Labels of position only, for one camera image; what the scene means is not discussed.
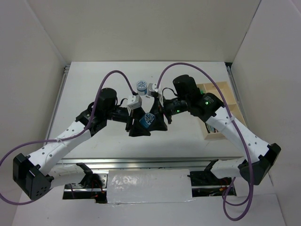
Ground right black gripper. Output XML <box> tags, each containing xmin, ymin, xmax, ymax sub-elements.
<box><xmin>147</xmin><ymin>94</ymin><xmax>190</xmax><ymax>131</ymax></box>

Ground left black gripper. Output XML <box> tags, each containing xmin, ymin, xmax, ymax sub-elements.
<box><xmin>105</xmin><ymin>106</ymin><xmax>151</xmax><ymax>137</ymax></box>

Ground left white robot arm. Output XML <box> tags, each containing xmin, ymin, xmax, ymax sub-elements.
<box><xmin>13</xmin><ymin>88</ymin><xmax>150</xmax><ymax>201</ymax></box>

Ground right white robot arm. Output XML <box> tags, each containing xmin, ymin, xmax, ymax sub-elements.
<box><xmin>148</xmin><ymin>74</ymin><xmax>281</xmax><ymax>186</ymax></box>

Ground beige divided organizer tray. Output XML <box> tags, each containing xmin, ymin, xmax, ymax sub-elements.
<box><xmin>196</xmin><ymin>81</ymin><xmax>246</xmax><ymax>141</ymax></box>

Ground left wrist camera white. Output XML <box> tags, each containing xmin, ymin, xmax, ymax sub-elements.
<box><xmin>127</xmin><ymin>95</ymin><xmax>142</xmax><ymax>114</ymax></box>

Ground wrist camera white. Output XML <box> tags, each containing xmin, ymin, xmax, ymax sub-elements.
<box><xmin>147</xmin><ymin>83</ymin><xmax>164</xmax><ymax>106</ymax></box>
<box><xmin>127</xmin><ymin>95</ymin><xmax>142</xmax><ymax>114</ymax></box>

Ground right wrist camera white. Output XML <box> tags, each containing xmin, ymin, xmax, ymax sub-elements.
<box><xmin>147</xmin><ymin>83</ymin><xmax>164</xmax><ymax>106</ymax></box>

